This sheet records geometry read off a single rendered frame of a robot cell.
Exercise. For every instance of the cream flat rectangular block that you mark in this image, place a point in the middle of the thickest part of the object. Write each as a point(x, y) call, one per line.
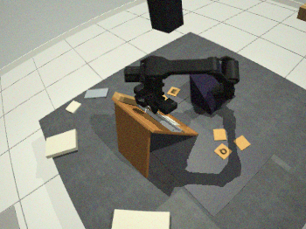
point(61, 144)

